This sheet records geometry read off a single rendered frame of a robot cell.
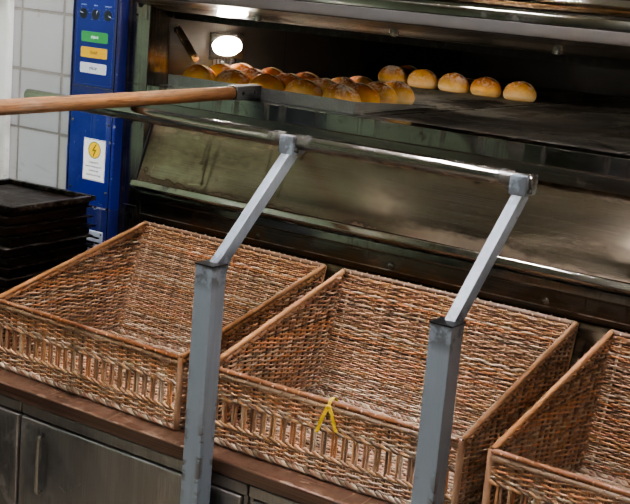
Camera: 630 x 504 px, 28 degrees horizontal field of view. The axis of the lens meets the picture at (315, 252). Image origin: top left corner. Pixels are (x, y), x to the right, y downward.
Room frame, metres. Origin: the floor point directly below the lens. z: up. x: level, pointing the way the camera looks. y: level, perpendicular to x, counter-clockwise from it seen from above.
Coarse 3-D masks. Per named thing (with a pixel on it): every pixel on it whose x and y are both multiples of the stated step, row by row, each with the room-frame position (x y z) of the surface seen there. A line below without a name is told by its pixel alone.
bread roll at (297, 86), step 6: (288, 84) 2.89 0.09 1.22; (294, 84) 2.87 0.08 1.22; (300, 84) 2.87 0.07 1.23; (306, 84) 2.86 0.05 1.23; (312, 84) 2.86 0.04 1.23; (288, 90) 2.88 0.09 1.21; (294, 90) 2.86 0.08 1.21; (300, 90) 2.86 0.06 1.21; (306, 90) 2.85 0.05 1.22; (312, 90) 2.85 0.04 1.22; (318, 90) 2.86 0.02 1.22
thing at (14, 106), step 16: (48, 96) 2.39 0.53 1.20; (64, 96) 2.42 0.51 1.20; (80, 96) 2.45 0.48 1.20; (96, 96) 2.48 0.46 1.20; (112, 96) 2.51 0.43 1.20; (128, 96) 2.55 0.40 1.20; (144, 96) 2.59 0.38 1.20; (160, 96) 2.63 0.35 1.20; (176, 96) 2.67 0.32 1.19; (192, 96) 2.71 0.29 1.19; (208, 96) 2.75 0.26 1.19; (224, 96) 2.80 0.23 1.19; (0, 112) 2.28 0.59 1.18; (16, 112) 2.31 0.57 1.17; (32, 112) 2.34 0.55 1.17
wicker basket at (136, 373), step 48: (144, 240) 2.98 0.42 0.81; (192, 240) 2.90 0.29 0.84; (48, 288) 2.75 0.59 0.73; (96, 288) 2.87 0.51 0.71; (144, 288) 2.94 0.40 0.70; (192, 288) 2.86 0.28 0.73; (240, 288) 2.79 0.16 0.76; (288, 288) 2.58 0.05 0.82; (0, 336) 2.61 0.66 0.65; (48, 336) 2.52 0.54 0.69; (96, 336) 2.44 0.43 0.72; (144, 336) 2.89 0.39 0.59; (240, 336) 2.46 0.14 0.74; (48, 384) 2.51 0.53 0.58; (96, 384) 2.44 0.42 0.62; (144, 384) 2.36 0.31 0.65
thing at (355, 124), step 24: (288, 120) 2.81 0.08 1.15; (312, 120) 2.77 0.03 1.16; (336, 120) 2.74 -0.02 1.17; (360, 120) 2.70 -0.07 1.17; (384, 120) 2.69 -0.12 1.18; (432, 144) 2.60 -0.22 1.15; (456, 144) 2.57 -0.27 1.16; (480, 144) 2.54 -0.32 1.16; (504, 144) 2.51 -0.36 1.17; (528, 144) 2.48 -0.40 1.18; (552, 144) 2.50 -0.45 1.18; (576, 168) 2.42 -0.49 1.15; (600, 168) 2.40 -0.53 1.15; (624, 168) 2.37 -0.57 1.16
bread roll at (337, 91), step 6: (336, 84) 2.83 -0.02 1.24; (342, 84) 2.83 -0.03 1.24; (330, 90) 2.82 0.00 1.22; (336, 90) 2.81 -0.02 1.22; (342, 90) 2.80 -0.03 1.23; (348, 90) 2.80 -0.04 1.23; (354, 90) 2.81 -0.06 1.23; (324, 96) 2.83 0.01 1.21; (330, 96) 2.81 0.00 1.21; (336, 96) 2.80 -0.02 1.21; (342, 96) 2.79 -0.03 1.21; (348, 96) 2.79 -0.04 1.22; (354, 96) 2.80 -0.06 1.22
